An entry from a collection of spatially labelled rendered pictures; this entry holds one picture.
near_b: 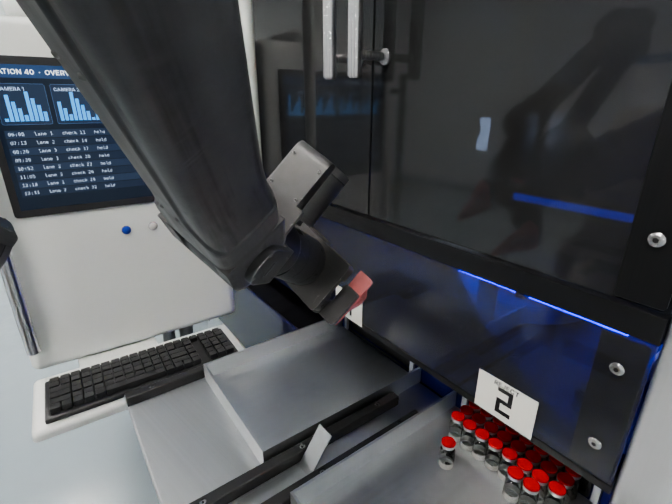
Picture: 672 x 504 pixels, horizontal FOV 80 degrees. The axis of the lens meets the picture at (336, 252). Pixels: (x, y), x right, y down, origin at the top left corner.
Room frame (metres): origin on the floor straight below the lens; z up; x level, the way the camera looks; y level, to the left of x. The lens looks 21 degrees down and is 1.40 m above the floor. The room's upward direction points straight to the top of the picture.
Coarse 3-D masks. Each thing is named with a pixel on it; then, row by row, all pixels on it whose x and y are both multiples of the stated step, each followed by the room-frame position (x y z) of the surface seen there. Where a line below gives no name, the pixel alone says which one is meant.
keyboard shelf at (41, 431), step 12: (228, 336) 0.93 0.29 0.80; (120, 348) 0.88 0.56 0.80; (132, 348) 0.88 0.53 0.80; (144, 348) 0.87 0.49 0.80; (240, 348) 0.87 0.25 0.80; (84, 360) 0.83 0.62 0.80; (96, 360) 0.83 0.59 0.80; (108, 360) 0.82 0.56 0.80; (36, 384) 0.73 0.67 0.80; (36, 396) 0.69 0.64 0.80; (36, 408) 0.66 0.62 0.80; (96, 408) 0.66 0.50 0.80; (108, 408) 0.66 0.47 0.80; (120, 408) 0.67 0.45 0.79; (36, 420) 0.62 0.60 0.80; (60, 420) 0.62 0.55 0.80; (72, 420) 0.62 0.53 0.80; (84, 420) 0.63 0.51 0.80; (96, 420) 0.64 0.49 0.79; (36, 432) 0.59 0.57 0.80; (48, 432) 0.60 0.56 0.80; (60, 432) 0.61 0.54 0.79
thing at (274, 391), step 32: (256, 352) 0.72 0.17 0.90; (288, 352) 0.74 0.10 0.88; (320, 352) 0.74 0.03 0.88; (352, 352) 0.74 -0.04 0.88; (224, 384) 0.64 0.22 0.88; (256, 384) 0.64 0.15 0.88; (288, 384) 0.64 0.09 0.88; (320, 384) 0.64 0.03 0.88; (352, 384) 0.64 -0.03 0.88; (384, 384) 0.64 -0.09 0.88; (256, 416) 0.55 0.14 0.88; (288, 416) 0.55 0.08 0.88; (320, 416) 0.55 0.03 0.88; (256, 448) 0.46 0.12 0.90; (288, 448) 0.47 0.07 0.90
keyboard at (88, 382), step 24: (192, 336) 0.89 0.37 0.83; (216, 336) 0.89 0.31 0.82; (120, 360) 0.80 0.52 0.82; (144, 360) 0.79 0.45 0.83; (168, 360) 0.79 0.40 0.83; (192, 360) 0.79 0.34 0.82; (48, 384) 0.71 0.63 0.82; (72, 384) 0.70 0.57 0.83; (96, 384) 0.70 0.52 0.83; (120, 384) 0.70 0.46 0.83; (144, 384) 0.71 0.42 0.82; (48, 408) 0.64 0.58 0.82; (72, 408) 0.64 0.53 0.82
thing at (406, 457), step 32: (416, 416) 0.52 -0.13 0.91; (448, 416) 0.55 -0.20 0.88; (384, 448) 0.48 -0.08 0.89; (416, 448) 0.48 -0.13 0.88; (320, 480) 0.40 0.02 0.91; (352, 480) 0.42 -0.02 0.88; (384, 480) 0.42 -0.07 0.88; (416, 480) 0.42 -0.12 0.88; (448, 480) 0.42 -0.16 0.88; (480, 480) 0.42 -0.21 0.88
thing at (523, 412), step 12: (480, 372) 0.46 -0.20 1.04; (480, 384) 0.46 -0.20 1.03; (492, 384) 0.44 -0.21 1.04; (504, 384) 0.43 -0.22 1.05; (480, 396) 0.46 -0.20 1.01; (492, 396) 0.44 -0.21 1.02; (504, 396) 0.43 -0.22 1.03; (516, 396) 0.42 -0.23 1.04; (492, 408) 0.44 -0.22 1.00; (504, 408) 0.43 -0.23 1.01; (516, 408) 0.41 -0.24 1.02; (528, 408) 0.40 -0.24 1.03; (504, 420) 0.42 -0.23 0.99; (516, 420) 0.41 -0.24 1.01; (528, 420) 0.40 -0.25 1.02; (528, 432) 0.40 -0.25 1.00
